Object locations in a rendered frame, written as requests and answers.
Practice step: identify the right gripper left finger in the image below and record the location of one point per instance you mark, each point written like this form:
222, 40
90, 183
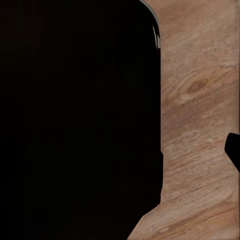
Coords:
12, 148

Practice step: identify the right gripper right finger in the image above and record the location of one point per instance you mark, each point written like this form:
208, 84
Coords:
232, 149

